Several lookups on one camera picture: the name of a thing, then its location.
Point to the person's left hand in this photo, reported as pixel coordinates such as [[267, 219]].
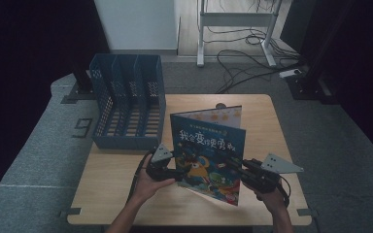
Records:
[[149, 187]]

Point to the blue plastic file rack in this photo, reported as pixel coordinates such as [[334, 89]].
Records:
[[126, 142]]

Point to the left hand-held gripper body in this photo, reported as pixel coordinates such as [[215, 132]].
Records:
[[162, 165]]

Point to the white metal desk frame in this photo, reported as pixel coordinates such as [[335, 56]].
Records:
[[236, 19]]

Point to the white power strip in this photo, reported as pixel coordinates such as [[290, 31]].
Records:
[[289, 73]]

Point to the blue picture book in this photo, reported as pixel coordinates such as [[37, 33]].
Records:
[[207, 139]]

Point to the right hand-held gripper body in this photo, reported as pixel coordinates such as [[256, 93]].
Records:
[[265, 174]]

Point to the person's right hand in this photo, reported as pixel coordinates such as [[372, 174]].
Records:
[[272, 200]]

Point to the dark curtain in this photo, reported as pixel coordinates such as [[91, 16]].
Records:
[[362, 64], [19, 64]]

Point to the black metal stand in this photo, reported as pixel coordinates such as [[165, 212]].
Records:
[[307, 84], [81, 87]]

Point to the white partition board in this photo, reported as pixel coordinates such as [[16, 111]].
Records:
[[136, 24]]

